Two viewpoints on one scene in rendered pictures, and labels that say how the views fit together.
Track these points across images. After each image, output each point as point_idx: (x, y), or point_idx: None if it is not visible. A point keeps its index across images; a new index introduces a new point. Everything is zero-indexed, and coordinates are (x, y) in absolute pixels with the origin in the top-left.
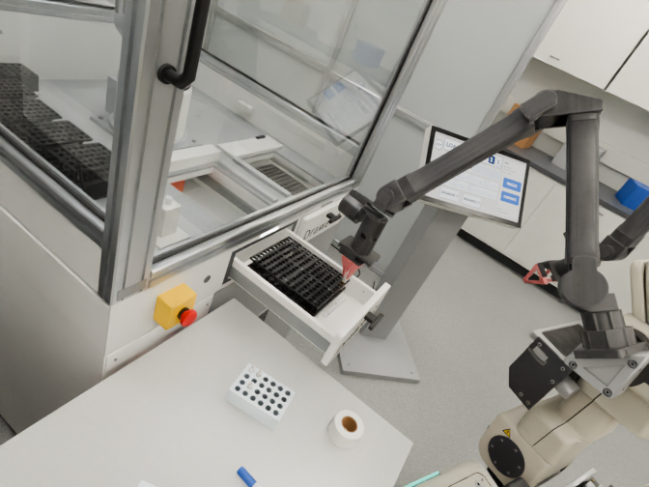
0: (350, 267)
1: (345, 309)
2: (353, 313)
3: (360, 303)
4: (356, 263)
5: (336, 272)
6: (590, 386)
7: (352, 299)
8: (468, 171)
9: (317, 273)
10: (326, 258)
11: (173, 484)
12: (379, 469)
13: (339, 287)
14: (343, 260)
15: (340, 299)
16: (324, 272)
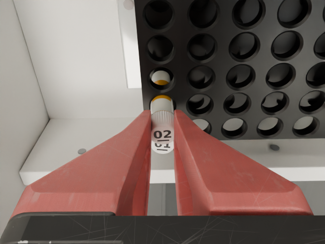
0: (176, 187)
1: (92, 33)
2: (57, 48)
3: (81, 116)
4: (49, 234)
5: (229, 133)
6: None
7: (116, 109)
8: None
9: (319, 5)
10: (313, 169)
11: None
12: None
13: (145, 35)
14: (245, 167)
15: (136, 53)
16: (280, 80)
